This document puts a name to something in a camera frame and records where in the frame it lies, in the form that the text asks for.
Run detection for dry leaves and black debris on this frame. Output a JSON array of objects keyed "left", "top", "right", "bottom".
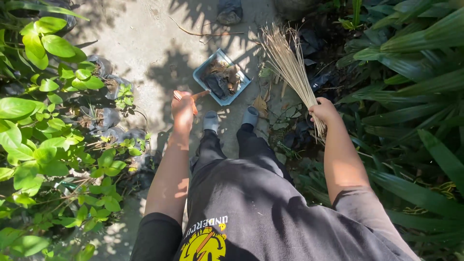
[{"left": 202, "top": 59, "right": 242, "bottom": 101}]

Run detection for grey left slipper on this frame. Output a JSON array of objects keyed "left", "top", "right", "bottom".
[{"left": 203, "top": 110, "right": 220, "bottom": 134}]

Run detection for blue dustpan with wooden handle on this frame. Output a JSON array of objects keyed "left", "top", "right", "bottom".
[{"left": 173, "top": 48, "right": 252, "bottom": 116}]

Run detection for person's left hand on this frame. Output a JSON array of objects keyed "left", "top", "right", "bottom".
[{"left": 171, "top": 91, "right": 199, "bottom": 134}]

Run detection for black trousers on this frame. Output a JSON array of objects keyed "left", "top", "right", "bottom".
[{"left": 189, "top": 123, "right": 295, "bottom": 185}]

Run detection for dark stone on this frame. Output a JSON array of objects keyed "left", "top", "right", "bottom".
[{"left": 217, "top": 0, "right": 243, "bottom": 26}]

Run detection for dry twig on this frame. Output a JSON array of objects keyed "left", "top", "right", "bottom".
[{"left": 168, "top": 16, "right": 245, "bottom": 37}]

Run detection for grey right slipper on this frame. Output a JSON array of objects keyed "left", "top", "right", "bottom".
[{"left": 242, "top": 106, "right": 259, "bottom": 127}]

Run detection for row of black nursery bags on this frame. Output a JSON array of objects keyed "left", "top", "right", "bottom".
[{"left": 78, "top": 54, "right": 153, "bottom": 171}]

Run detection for broad-leaf green shrub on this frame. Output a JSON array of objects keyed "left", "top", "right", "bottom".
[{"left": 0, "top": 0, "right": 153, "bottom": 261}]

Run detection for stick broom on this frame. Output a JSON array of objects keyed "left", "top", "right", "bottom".
[{"left": 260, "top": 24, "right": 327, "bottom": 141}]

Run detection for person's right hand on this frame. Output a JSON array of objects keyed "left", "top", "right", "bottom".
[{"left": 308, "top": 97, "right": 342, "bottom": 126}]

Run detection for long-leaf green plants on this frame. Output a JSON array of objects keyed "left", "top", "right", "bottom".
[{"left": 290, "top": 0, "right": 464, "bottom": 261}]

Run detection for fallen dry leaf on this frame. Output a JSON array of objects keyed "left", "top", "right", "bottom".
[{"left": 253, "top": 95, "right": 269, "bottom": 119}]

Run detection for grey slipper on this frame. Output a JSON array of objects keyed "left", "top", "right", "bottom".
[
  {"left": 203, "top": 110, "right": 220, "bottom": 134},
  {"left": 242, "top": 106, "right": 259, "bottom": 127}
]

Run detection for black printed t-shirt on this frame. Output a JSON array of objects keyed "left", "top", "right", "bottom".
[{"left": 130, "top": 158, "right": 421, "bottom": 261}]

